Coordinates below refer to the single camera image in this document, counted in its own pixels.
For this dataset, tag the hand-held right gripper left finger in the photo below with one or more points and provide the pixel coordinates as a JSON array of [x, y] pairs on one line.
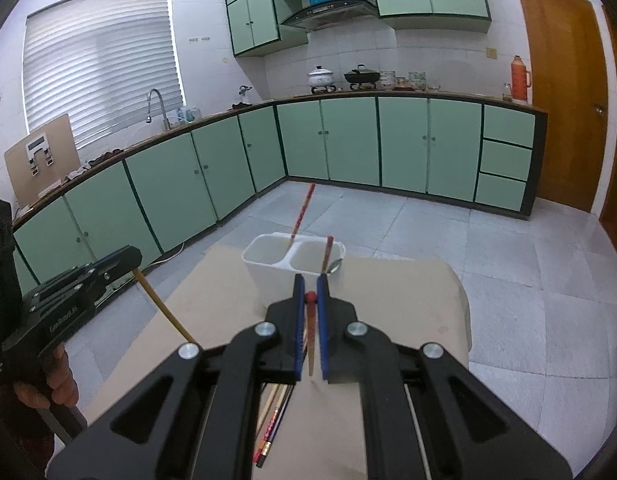
[[300, 320]]

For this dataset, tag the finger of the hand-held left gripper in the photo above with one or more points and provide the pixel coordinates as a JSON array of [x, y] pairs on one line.
[[123, 259], [68, 295]]

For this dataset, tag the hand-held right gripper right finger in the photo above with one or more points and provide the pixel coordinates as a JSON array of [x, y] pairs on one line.
[[323, 330]]

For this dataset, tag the bamboo chopstick red patterned end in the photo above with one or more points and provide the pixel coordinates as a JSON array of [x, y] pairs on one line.
[[311, 340], [327, 255], [302, 215]]

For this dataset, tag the white two-compartment utensil holder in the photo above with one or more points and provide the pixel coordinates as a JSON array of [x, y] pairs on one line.
[[263, 275]]

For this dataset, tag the plain bamboo chopstick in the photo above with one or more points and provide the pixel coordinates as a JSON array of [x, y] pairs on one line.
[[163, 307], [272, 400]]

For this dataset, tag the metal spoon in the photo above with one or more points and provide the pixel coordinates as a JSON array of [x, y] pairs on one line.
[[335, 266]]

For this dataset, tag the person's left forearm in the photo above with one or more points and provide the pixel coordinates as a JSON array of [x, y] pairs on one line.
[[13, 440]]

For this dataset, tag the person's left hand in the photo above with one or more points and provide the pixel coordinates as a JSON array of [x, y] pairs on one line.
[[63, 375]]

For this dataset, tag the dark wooden chopstick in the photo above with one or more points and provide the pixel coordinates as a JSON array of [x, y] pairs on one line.
[[287, 397]]

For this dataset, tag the green base cabinet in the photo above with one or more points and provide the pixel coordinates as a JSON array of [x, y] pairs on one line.
[[163, 185], [403, 145]]

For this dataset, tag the brown cardboard sheet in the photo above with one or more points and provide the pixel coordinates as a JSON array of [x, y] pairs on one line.
[[213, 300]]

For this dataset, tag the grey rag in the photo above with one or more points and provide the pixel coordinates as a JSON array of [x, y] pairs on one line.
[[91, 165]]

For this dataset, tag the dark chopstick red patterned end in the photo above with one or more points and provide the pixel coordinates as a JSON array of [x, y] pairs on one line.
[[268, 432]]

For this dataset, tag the brown cardboard board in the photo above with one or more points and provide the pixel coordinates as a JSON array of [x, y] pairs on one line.
[[63, 150]]

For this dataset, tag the clear bottles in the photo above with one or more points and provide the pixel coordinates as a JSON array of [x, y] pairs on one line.
[[188, 114]]

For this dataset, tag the metal kitchen faucet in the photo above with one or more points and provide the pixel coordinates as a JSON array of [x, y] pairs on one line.
[[161, 102]]

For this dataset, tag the dark cloth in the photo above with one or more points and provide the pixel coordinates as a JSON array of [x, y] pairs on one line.
[[241, 105]]

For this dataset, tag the white window blind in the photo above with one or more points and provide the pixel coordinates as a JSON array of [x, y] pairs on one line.
[[98, 60]]

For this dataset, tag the silver kettle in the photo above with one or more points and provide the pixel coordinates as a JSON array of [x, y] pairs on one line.
[[245, 94]]

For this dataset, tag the green cabinet drawer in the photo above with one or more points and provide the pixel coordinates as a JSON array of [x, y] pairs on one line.
[[503, 160], [499, 192], [508, 122]]

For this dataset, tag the gas stove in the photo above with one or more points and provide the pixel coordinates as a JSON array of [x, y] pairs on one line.
[[346, 88]]

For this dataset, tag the white cooking pot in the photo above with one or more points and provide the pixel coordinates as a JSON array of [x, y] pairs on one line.
[[321, 77]]

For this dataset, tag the black wok with lid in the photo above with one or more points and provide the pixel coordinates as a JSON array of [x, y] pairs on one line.
[[362, 76]]

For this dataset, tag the patterned jars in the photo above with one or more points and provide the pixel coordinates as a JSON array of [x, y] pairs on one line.
[[416, 80]]

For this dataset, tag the small glass jar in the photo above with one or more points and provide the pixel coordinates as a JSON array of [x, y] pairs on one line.
[[507, 92]]

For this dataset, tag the black range hood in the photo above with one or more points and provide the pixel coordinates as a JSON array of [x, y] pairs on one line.
[[328, 15]]

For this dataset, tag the orange thermos flask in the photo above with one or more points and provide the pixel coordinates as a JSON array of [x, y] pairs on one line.
[[520, 80]]

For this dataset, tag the brown wooden door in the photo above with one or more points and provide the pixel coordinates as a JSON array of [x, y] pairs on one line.
[[558, 90]]

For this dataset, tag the white plastic bracket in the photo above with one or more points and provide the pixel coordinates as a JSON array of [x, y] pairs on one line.
[[38, 152]]

